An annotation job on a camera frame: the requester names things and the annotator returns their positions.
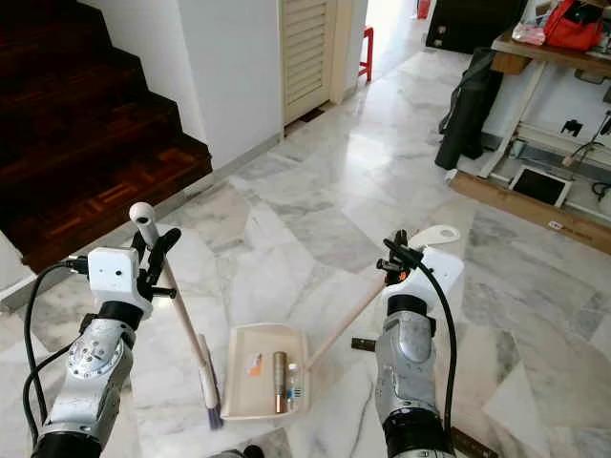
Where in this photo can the white framed black tablet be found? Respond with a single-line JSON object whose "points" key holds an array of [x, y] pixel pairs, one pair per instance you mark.
{"points": [[539, 186]]}

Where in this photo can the red stool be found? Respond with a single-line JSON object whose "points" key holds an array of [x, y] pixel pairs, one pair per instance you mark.
{"points": [[368, 43]]}

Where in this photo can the cream broom with purple bristles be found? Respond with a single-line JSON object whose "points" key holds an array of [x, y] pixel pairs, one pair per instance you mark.
{"points": [[142, 213]]}

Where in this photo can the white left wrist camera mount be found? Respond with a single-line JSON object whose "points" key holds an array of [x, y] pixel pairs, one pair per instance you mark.
{"points": [[115, 275]]}

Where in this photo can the cream louvred door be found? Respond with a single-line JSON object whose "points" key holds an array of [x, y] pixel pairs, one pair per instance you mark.
{"points": [[307, 52]]}

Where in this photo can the clear pink plastic bag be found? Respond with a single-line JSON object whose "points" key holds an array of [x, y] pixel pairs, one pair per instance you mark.
{"points": [[528, 33]]}

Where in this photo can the long brown cardboard box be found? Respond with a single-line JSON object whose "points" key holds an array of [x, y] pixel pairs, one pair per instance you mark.
{"points": [[525, 215]]}

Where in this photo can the wooden top white table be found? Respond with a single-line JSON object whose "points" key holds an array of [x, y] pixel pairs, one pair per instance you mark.
{"points": [[511, 62]]}

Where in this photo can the black wall plug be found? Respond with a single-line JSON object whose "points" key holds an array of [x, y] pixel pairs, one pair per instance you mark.
{"points": [[572, 127]]}

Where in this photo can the long black bag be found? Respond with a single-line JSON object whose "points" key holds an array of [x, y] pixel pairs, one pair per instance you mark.
{"points": [[468, 110]]}

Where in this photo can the dark brown flat bar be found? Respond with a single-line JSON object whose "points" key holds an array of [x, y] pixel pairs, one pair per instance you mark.
{"points": [[363, 344], [473, 442]]}

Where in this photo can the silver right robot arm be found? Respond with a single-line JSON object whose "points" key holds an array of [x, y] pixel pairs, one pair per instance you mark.
{"points": [[406, 353]]}

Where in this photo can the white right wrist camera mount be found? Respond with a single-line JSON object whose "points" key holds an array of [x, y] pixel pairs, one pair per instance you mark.
{"points": [[415, 284]]}

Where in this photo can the black cabinet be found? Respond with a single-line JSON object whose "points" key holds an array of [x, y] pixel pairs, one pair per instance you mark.
{"points": [[473, 21]]}

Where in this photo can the small clear bottle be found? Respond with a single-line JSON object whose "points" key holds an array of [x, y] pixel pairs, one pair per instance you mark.
{"points": [[294, 386]]}

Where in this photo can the bronze tube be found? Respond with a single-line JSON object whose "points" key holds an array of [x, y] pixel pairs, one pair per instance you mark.
{"points": [[281, 382]]}

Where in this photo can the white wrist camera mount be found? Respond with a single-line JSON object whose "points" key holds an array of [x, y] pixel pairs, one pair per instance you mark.
{"points": [[415, 284], [115, 275]]}

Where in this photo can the dark wooden staircase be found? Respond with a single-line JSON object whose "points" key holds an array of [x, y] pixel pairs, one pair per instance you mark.
{"points": [[76, 124]]}

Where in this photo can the red bag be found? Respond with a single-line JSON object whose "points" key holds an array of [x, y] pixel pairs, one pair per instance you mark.
{"points": [[573, 27]]}

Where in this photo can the black robot foot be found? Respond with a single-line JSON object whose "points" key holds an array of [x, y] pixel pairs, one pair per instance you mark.
{"points": [[237, 452]]}

